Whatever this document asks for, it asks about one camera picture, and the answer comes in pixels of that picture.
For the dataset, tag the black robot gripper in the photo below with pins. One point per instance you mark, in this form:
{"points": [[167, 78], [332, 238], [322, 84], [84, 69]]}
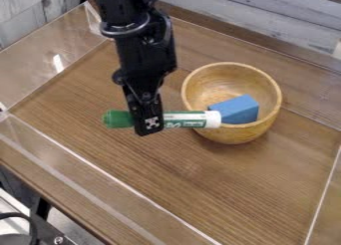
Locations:
{"points": [[148, 60]]}

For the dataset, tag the green and white marker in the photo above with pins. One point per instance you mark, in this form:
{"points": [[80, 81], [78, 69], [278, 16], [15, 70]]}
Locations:
{"points": [[197, 119]]}

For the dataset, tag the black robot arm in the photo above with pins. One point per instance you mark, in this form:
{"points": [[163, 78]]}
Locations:
{"points": [[125, 17]]}

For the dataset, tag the brown wooden bowl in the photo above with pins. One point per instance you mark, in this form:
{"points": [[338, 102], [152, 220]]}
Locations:
{"points": [[227, 80]]}

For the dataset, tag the blue rectangular block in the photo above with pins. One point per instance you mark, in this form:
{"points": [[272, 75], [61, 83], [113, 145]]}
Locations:
{"points": [[237, 110]]}

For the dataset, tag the black table leg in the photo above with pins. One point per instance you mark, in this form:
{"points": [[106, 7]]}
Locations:
{"points": [[44, 208]]}

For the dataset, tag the clear acrylic tray wall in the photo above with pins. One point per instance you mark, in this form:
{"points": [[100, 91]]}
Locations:
{"points": [[172, 188]]}

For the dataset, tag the black metal bracket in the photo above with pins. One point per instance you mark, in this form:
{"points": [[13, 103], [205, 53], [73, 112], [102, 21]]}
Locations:
{"points": [[48, 235]]}

